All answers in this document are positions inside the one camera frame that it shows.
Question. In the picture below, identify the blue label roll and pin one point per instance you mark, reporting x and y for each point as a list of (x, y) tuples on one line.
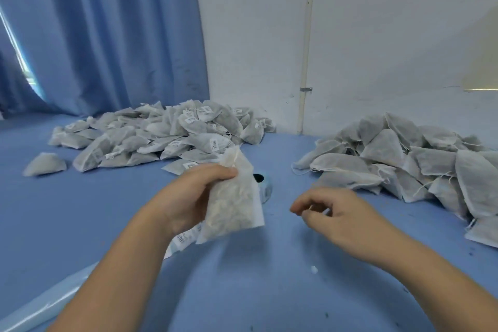
[(185, 239)]

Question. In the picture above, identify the pile of unlabelled herb bags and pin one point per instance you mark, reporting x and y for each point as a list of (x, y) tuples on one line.
[(420, 160)]

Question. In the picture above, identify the grey pipe clamp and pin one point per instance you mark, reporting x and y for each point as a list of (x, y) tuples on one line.
[(306, 89)]

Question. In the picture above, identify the lone white pouch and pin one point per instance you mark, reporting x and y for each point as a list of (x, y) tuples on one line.
[(44, 164)]

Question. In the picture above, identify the white wall pipe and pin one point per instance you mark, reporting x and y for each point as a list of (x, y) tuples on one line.
[(307, 24)]

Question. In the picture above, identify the person's left forearm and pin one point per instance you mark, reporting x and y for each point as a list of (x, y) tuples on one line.
[(117, 281)]

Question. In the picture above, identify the person's left hand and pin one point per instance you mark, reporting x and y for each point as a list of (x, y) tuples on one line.
[(183, 199)]

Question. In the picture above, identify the person's right hand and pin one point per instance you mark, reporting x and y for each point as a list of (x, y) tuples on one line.
[(354, 223)]

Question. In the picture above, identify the person's right forearm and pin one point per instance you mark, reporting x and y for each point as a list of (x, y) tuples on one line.
[(447, 289)]

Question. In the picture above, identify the blue curtain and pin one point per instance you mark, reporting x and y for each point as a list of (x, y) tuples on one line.
[(101, 24)]

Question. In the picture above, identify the pile of labelled herb bags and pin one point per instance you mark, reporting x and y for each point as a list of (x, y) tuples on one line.
[(167, 137)]

